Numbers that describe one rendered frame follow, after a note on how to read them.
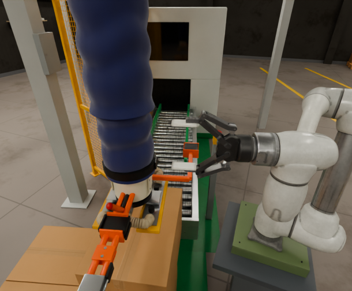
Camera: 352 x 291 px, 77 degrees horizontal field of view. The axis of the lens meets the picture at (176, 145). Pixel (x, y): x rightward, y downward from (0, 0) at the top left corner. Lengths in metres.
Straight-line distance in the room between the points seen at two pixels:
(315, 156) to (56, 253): 1.61
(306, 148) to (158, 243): 0.82
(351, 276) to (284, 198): 1.97
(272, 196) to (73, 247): 1.41
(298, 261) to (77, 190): 2.19
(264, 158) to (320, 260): 2.05
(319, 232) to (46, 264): 1.56
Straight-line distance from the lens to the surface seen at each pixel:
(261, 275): 1.39
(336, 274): 2.57
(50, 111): 2.32
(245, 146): 0.59
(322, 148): 0.65
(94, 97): 0.78
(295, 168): 0.64
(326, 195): 1.24
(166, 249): 1.16
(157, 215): 1.04
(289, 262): 1.40
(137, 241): 1.20
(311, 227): 1.27
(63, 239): 1.86
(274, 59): 4.21
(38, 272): 1.77
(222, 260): 1.38
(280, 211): 0.72
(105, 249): 0.82
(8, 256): 2.72
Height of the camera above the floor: 1.90
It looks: 31 degrees down
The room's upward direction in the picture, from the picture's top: straight up
